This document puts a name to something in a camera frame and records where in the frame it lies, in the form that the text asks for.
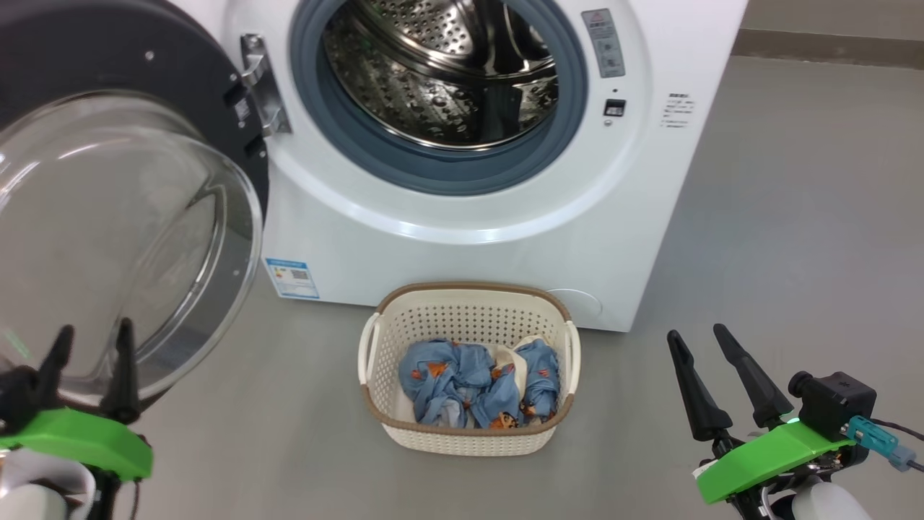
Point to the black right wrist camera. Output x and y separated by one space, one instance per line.
837 404

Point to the black door latch slot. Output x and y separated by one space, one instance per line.
614 108

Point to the grey warning sticker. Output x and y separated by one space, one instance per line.
604 43

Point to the cream perforated laundry basket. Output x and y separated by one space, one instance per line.
462 318

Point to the blue printed garment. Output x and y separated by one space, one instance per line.
440 375

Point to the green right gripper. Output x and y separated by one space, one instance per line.
765 458

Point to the black glass washer door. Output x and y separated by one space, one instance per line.
130 217

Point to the stainless steel washer drum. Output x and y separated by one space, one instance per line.
433 87

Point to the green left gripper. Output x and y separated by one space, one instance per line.
79 440

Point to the white front-load washing machine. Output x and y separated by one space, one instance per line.
469 260

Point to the blue energy label sticker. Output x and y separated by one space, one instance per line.
291 279

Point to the round white filter cover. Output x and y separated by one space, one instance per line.
581 303

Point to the metal door hinge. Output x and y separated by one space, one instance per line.
263 87

